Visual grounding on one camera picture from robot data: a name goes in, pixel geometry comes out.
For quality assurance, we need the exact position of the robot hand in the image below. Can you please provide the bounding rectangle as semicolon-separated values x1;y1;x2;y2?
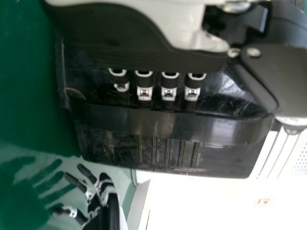
43;0;307;135
54;163;128;230

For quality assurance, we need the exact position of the white perforated cable duct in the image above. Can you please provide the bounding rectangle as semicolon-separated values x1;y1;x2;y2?
258;129;307;181

